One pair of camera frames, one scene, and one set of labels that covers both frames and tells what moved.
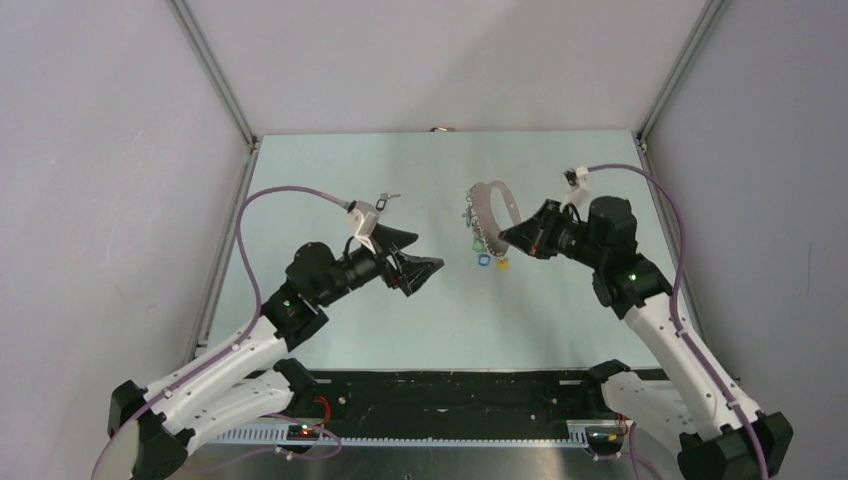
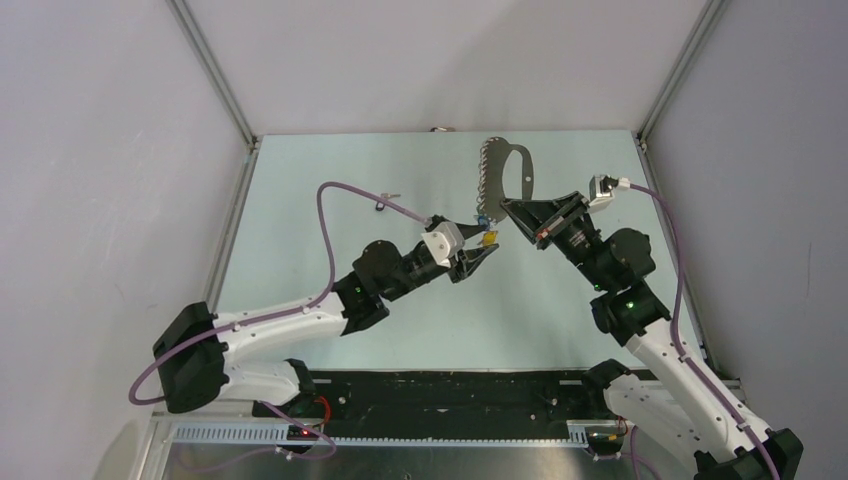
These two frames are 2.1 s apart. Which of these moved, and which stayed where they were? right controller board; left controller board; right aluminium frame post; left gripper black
Moved: left gripper black
Stayed: left controller board; right controller board; right aluminium frame post
